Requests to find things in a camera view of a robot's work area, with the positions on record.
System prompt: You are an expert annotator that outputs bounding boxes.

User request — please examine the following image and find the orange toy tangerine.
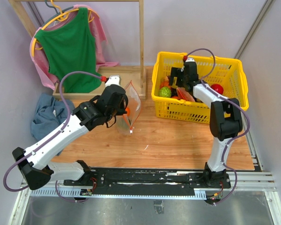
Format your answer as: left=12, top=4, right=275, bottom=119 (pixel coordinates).
left=160, top=76, right=171, bottom=89

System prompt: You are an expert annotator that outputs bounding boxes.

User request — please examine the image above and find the orange toy carrot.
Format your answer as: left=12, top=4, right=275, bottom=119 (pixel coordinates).
left=123, top=107, right=131, bottom=126

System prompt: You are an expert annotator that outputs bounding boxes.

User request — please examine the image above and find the clear zip top bag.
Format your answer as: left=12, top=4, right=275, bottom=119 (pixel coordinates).
left=116, top=81, right=141, bottom=135

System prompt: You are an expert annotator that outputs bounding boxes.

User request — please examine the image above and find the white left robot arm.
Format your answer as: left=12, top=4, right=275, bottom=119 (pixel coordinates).
left=12, top=84, right=128, bottom=190

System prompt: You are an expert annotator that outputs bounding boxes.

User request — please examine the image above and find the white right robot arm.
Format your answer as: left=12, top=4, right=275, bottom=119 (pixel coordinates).
left=169, top=58, right=243, bottom=188

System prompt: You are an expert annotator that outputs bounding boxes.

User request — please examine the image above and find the green tank top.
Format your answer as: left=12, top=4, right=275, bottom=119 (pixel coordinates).
left=35, top=7, right=101, bottom=93

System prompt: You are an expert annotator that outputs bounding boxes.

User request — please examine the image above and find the pink toy watermelon slice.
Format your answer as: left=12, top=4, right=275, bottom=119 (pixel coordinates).
left=176, top=87, right=195, bottom=102

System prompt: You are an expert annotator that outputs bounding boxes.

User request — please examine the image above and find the red toy apple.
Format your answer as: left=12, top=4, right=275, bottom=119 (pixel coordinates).
left=211, top=83, right=224, bottom=95

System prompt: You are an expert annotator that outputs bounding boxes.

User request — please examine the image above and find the wooden clothes rack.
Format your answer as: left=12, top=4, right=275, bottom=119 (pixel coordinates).
left=9, top=0, right=146, bottom=100

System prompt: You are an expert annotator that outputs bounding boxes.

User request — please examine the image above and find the yellow plastic shopping basket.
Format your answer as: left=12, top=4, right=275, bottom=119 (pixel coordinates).
left=151, top=52, right=249, bottom=124

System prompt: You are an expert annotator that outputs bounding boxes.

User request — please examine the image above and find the blue crumpled cloth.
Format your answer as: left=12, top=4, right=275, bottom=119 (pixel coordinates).
left=30, top=93, right=75, bottom=157

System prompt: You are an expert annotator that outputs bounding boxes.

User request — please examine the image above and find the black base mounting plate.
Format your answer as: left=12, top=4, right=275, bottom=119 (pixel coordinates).
left=63, top=167, right=231, bottom=197

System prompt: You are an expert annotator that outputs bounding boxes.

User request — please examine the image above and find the pink shirt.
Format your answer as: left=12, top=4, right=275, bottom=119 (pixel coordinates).
left=30, top=5, right=119, bottom=90

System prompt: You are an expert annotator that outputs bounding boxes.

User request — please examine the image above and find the yellow clothes hanger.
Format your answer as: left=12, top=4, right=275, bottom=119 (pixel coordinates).
left=30, top=0, right=98, bottom=57

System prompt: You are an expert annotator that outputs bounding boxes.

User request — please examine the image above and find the grey clothes hanger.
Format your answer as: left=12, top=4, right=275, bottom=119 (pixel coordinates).
left=44, top=0, right=73, bottom=19

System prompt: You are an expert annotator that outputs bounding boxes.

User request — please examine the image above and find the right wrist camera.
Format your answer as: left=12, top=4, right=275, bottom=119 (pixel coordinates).
left=183, top=55, right=197, bottom=68

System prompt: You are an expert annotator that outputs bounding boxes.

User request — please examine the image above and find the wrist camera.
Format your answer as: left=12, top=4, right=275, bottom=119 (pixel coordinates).
left=105, top=75, right=121, bottom=87
left=183, top=55, right=197, bottom=68

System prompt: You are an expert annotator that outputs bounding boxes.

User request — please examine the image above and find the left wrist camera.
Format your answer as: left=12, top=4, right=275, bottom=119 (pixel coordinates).
left=105, top=75, right=121, bottom=87

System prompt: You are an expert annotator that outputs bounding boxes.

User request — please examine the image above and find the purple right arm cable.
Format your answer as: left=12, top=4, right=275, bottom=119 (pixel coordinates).
left=185, top=48, right=251, bottom=207

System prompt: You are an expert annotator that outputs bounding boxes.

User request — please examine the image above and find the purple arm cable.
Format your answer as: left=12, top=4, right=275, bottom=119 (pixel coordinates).
left=2, top=71, right=107, bottom=203
left=185, top=48, right=251, bottom=207

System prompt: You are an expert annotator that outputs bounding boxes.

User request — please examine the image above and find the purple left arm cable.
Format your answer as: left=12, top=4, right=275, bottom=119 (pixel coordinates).
left=2, top=71, right=107, bottom=203

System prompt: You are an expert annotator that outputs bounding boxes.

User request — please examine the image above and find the white slotted cable duct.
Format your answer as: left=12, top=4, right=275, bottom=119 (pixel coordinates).
left=30, top=186, right=207, bottom=200

